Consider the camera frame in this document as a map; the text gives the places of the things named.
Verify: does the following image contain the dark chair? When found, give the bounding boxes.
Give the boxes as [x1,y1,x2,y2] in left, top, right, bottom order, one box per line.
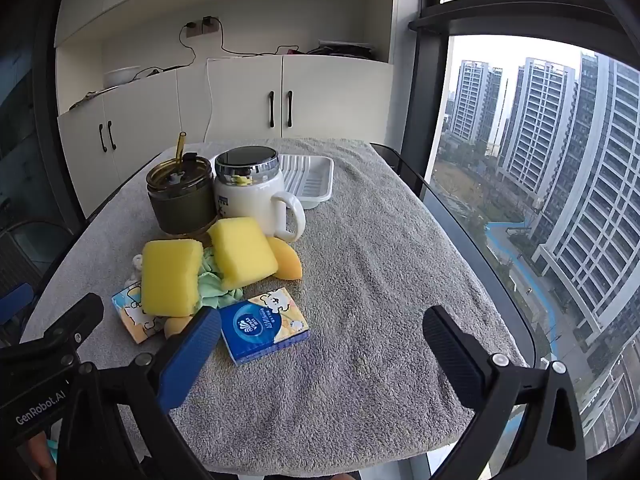
[0,220,76,346]

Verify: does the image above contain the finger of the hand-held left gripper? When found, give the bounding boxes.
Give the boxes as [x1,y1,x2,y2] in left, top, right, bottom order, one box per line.
[0,282,35,347]
[0,292,105,378]

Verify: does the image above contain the grey fleece towel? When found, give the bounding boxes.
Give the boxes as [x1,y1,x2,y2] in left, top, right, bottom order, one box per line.
[22,137,527,478]

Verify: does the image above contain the black charger cable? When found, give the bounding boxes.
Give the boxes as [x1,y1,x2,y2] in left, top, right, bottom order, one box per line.
[132,22,197,81]
[215,17,291,57]

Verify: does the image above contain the green cloth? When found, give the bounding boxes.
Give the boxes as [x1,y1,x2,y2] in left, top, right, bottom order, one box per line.
[192,247,246,311]

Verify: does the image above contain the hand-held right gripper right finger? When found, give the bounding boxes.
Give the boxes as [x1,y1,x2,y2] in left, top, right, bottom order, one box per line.
[422,305,588,480]

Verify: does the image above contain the white plastic tray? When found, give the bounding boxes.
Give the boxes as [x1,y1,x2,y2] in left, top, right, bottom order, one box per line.
[277,154,335,210]

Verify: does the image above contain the small white toy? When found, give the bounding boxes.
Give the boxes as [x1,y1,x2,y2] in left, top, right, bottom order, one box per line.
[125,254,146,286]

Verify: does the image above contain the cartoon print tissue packet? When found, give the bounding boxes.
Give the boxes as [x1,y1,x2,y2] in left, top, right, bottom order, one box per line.
[111,282,168,345]

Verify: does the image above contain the wall power outlet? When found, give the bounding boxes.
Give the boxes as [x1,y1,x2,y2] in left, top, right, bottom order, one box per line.
[186,17,220,38]

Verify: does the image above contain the yellow sponge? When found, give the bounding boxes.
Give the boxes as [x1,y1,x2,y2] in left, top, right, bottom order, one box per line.
[207,217,279,292]
[141,239,205,318]

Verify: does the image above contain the orange teardrop makeup sponge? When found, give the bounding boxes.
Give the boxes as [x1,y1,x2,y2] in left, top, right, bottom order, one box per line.
[162,315,196,340]
[265,236,303,281]

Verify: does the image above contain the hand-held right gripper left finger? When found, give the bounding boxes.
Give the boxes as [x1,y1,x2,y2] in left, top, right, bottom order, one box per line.
[55,308,223,480]

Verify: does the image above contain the dark window frame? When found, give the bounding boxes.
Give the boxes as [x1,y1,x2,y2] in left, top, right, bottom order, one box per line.
[407,0,608,201]

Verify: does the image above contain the blue label tissue packet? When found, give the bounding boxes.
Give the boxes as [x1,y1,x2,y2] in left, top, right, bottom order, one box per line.
[219,287,311,366]

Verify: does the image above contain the person's left hand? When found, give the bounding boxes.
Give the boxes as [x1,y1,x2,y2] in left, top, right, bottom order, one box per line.
[20,432,58,480]

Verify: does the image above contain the white bowl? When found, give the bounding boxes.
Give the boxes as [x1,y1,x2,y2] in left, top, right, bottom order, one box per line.
[103,66,141,88]

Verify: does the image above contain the grey high-rise building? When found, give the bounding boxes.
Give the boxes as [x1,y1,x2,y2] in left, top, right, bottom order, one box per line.
[447,60,503,143]
[497,57,578,193]
[532,50,640,331]

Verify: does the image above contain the white cabinet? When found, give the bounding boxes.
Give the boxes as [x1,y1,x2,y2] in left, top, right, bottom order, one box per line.
[52,0,401,221]

